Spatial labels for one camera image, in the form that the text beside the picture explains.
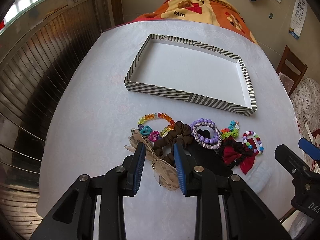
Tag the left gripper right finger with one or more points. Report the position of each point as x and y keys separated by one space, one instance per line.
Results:
x=185 y=164

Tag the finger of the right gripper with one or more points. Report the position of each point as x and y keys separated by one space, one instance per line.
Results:
x=292 y=163
x=310 y=149

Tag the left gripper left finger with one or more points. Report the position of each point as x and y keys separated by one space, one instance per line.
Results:
x=134 y=165

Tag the beige leopard ribbon bow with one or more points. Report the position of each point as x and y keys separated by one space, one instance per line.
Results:
x=165 y=174

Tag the black velvet hair band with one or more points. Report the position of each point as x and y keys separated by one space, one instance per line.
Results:
x=209 y=159

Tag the brown scrunchie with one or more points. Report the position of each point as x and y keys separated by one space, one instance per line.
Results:
x=181 y=133

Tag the red bow hair clip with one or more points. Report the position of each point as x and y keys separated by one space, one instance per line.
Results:
x=247 y=164

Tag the black scrunchie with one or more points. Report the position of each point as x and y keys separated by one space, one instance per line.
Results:
x=233 y=153

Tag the floral bedding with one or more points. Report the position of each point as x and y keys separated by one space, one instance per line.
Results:
x=305 y=100

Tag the striped shallow tray box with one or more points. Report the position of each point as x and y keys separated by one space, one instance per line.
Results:
x=192 y=71

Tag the wooden chair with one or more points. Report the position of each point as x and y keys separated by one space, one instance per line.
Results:
x=290 y=70

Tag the orange patterned blanket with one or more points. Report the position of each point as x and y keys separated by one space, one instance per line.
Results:
x=215 y=12

